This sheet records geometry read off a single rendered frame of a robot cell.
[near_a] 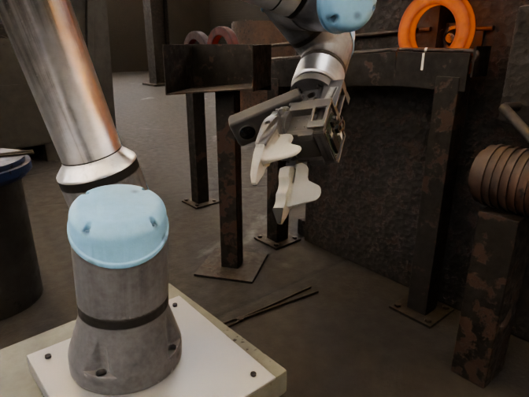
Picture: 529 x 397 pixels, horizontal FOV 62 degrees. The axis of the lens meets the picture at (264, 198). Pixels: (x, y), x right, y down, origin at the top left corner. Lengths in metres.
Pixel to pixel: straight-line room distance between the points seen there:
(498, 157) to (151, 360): 0.72
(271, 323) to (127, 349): 0.71
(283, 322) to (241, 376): 0.64
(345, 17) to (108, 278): 0.41
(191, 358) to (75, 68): 0.42
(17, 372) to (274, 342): 0.65
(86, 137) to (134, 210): 0.14
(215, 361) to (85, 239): 0.26
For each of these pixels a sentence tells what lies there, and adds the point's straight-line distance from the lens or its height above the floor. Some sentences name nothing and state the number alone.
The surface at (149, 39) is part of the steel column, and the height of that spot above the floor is 0.73.
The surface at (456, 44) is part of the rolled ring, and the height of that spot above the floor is 0.72.
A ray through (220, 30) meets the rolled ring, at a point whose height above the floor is 0.77.
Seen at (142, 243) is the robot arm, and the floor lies 0.51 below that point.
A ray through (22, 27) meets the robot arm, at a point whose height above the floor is 0.75.
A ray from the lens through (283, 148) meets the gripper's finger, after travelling 0.54.
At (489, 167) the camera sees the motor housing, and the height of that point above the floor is 0.50.
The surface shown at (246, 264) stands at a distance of 1.53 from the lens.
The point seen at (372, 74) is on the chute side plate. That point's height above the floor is 0.64.
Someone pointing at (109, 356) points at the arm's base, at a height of 0.37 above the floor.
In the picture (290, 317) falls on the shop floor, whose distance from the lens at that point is 1.29.
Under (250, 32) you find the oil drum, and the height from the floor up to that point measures 0.79.
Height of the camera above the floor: 0.73
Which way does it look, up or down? 20 degrees down
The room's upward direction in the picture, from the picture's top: straight up
